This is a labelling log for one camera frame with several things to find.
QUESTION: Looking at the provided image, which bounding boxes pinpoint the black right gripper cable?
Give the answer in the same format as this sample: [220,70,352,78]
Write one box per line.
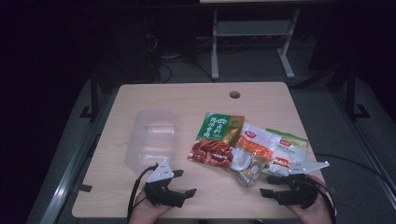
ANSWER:
[313,152,396,189]

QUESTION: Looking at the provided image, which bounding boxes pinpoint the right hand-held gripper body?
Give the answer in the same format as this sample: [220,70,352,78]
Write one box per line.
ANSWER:
[274,160,331,210]

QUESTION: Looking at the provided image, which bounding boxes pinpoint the person's left hand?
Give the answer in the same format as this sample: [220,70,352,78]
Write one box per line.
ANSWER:
[128,188,174,224]

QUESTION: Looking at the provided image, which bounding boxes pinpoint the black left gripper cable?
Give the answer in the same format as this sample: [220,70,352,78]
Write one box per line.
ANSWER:
[126,163,161,224]

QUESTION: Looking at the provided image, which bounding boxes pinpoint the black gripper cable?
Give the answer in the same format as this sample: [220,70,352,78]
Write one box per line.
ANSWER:
[313,152,396,189]
[126,163,161,224]

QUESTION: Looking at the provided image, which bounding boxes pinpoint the white and light-green food packet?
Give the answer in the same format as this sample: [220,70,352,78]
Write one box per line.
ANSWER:
[261,128,310,177]

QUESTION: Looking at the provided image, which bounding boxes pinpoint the clear plastic container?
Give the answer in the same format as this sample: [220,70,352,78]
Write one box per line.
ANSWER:
[124,107,177,175]

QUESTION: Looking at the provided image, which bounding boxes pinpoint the aluminium rail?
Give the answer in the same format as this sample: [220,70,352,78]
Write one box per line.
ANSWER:
[38,119,108,224]

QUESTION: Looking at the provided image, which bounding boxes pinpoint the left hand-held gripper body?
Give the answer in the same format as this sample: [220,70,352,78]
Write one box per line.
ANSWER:
[143,159,189,208]

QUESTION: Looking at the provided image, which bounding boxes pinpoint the person's right hand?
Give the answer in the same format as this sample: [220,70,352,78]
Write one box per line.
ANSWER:
[287,174,334,224]

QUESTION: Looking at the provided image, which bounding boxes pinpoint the green food packet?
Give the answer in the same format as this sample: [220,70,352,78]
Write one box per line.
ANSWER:
[187,111,246,169]

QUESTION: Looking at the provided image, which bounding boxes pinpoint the black metal stand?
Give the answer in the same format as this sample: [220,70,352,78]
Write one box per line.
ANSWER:
[78,66,105,123]
[345,63,372,121]

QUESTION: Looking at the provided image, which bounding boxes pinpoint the white and orange food packet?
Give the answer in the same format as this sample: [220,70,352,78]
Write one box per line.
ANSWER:
[230,121,283,188]

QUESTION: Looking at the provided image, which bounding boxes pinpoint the white metal desk frame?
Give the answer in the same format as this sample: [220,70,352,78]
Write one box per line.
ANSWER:
[199,0,302,81]

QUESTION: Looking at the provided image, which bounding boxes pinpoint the black floor cables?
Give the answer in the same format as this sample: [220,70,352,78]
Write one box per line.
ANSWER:
[141,31,217,84]

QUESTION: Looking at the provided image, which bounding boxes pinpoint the black table edge clip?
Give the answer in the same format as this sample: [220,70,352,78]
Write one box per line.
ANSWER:
[72,183,93,193]

